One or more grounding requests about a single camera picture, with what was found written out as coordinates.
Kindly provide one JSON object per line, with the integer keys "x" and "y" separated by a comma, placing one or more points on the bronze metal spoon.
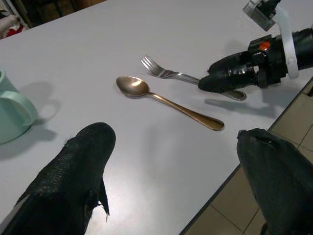
{"x": 133, "y": 85}

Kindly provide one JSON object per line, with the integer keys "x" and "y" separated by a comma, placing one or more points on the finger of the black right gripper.
{"x": 225, "y": 82}
{"x": 230, "y": 63}

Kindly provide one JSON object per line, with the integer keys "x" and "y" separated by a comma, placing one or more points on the silver metal fork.
{"x": 159, "y": 71}

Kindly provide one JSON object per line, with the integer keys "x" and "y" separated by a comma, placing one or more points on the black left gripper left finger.
{"x": 71, "y": 176}

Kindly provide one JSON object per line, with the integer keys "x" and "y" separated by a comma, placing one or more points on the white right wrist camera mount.
{"x": 288, "y": 41}

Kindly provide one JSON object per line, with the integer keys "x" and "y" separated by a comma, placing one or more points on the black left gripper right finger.
{"x": 281, "y": 181}

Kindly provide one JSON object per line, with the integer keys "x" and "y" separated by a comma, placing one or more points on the pale plastic mug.
{"x": 9, "y": 115}

